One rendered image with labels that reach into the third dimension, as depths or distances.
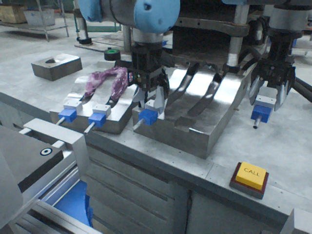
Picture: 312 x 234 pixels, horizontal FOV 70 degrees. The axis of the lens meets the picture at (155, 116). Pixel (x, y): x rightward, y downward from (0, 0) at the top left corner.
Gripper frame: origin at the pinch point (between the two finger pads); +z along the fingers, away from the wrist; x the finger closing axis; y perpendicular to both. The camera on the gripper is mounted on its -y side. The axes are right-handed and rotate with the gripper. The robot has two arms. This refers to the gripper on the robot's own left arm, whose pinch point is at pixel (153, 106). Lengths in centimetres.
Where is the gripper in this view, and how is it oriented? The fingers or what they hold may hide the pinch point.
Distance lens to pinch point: 68.7
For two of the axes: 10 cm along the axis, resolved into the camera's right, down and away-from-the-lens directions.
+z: 0.0, 8.4, 5.4
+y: -5.3, 4.5, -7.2
